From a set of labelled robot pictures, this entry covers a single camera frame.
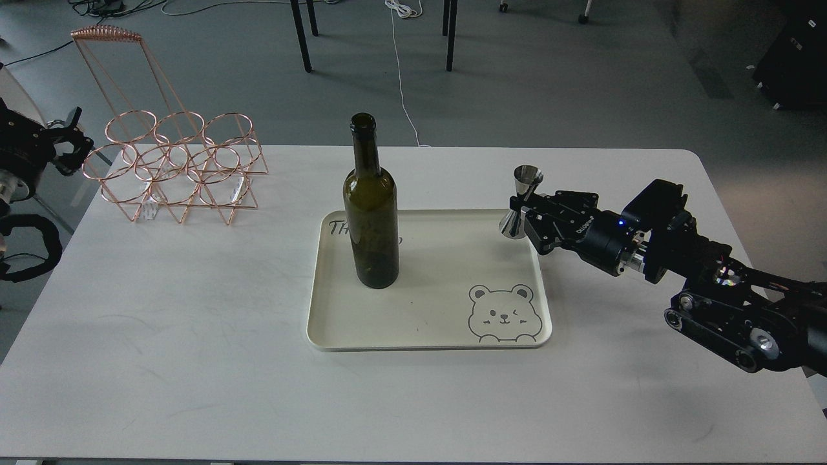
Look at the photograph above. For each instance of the dark green wine bottle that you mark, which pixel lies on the dark green wine bottle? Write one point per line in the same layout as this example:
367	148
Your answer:
370	201

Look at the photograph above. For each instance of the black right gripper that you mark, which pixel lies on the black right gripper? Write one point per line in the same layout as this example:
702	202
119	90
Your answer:
570	220

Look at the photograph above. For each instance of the black equipment case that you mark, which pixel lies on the black equipment case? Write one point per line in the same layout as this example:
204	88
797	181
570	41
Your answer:
792	73

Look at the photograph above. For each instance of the steel double jigger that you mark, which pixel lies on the steel double jigger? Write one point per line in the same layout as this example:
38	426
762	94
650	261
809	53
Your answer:
526	180

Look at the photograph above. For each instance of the black table legs left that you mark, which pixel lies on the black table legs left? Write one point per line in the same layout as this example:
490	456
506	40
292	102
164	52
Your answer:
300	30

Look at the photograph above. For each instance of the copper wire bottle rack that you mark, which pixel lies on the copper wire bottle rack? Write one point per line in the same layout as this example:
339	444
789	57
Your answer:
171	160

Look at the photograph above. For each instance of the cream bear serving tray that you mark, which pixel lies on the cream bear serving tray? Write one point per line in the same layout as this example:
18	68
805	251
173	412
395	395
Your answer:
462	285

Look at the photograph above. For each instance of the black table legs right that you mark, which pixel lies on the black table legs right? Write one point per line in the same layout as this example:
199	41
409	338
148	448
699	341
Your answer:
449	25

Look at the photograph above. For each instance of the black table legs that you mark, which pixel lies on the black table legs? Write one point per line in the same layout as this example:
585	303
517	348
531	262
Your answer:
300	30
449	25

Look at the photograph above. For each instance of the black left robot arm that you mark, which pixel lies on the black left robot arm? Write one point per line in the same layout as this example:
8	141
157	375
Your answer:
28	147

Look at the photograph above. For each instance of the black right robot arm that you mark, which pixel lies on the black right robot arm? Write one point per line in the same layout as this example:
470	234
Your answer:
750	318

